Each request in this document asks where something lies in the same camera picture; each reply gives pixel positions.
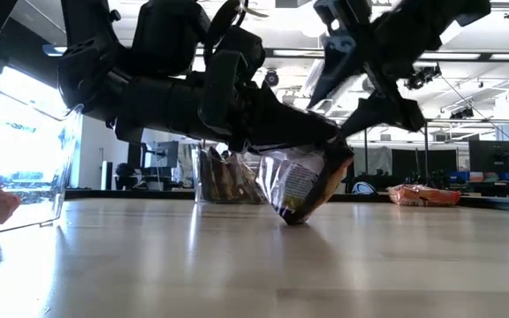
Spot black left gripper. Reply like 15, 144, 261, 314
112, 26, 340, 154

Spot white blue round object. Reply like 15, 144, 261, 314
351, 180, 376, 196

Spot round black ceiling camera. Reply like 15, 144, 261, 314
263, 70, 281, 88

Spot black monitor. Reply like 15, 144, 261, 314
128, 140, 180, 178
468, 140, 509, 174

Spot black office chair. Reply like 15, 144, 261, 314
115, 162, 135, 183

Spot orange fire noodle pack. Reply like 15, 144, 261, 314
388, 184, 462, 208

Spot grey curtain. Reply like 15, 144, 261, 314
353, 146, 392, 186

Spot black Maruchan noodle pack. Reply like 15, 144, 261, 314
256, 140, 355, 226
197, 147, 238, 204
232, 152, 268, 204

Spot blue storage bins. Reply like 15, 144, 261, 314
448, 170, 509, 183

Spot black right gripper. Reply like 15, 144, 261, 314
308, 0, 437, 136

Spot black metal gantry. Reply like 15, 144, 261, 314
362, 117, 430, 174

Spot clear plastic bin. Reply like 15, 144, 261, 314
191, 143, 273, 205
0, 72, 84, 239

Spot long ceiling light bar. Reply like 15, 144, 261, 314
262, 46, 509, 63

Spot black ceiling spotlights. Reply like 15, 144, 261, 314
404, 64, 442, 92
448, 105, 476, 120

